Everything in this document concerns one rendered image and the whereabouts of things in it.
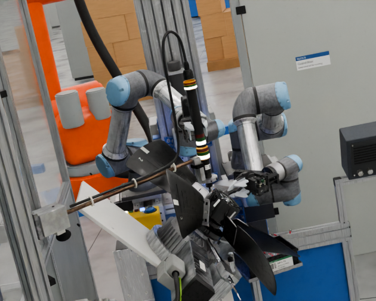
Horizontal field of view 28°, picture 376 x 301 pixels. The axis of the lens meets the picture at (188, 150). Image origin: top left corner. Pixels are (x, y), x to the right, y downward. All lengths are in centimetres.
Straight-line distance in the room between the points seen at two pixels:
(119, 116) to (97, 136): 343
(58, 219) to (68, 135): 424
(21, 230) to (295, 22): 258
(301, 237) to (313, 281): 22
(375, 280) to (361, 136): 168
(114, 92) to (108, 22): 765
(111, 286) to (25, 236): 284
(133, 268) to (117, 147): 85
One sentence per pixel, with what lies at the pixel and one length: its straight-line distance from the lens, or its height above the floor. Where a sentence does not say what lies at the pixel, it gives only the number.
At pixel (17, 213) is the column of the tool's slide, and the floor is 144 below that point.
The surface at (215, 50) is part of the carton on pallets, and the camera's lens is 1202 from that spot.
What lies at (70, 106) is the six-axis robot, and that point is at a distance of 644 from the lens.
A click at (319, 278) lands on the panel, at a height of 63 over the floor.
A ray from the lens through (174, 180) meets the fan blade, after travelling 235.
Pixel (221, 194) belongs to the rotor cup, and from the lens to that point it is 260.
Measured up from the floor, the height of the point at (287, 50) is 137.
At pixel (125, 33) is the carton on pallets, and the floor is 96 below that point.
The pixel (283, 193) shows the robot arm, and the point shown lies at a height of 109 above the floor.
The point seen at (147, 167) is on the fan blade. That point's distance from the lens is 262.
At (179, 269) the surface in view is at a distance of 234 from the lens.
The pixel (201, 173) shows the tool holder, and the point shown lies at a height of 131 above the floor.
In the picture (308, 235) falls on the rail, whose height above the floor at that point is 84.
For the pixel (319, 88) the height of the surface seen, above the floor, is 111.
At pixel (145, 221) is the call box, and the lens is 305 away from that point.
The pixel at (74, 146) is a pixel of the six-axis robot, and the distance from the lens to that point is 657.
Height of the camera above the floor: 211
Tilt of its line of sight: 16 degrees down
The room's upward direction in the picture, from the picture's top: 11 degrees counter-clockwise
